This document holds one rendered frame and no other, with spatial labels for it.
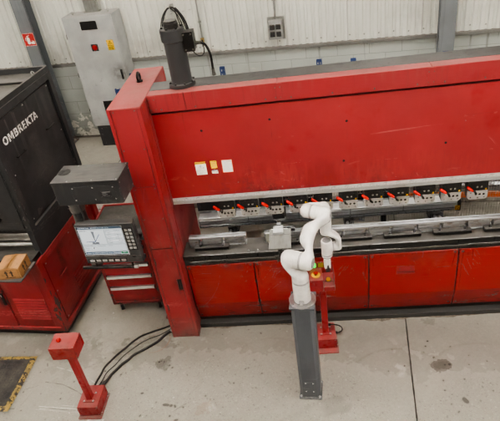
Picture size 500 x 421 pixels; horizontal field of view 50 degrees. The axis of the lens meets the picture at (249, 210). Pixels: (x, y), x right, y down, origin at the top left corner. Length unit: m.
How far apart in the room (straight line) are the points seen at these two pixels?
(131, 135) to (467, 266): 2.92
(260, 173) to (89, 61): 4.91
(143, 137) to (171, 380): 2.13
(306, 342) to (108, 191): 1.78
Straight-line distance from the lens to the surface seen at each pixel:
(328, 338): 4.76
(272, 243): 4.35
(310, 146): 4.07
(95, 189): 3.81
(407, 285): 4.83
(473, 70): 4.03
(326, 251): 4.10
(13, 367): 5.57
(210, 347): 5.00
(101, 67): 8.55
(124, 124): 3.92
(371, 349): 4.84
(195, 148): 4.13
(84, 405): 4.80
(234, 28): 8.12
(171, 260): 4.52
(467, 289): 5.00
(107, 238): 4.01
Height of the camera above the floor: 3.64
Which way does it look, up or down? 33 degrees down
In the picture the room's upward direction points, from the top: 9 degrees counter-clockwise
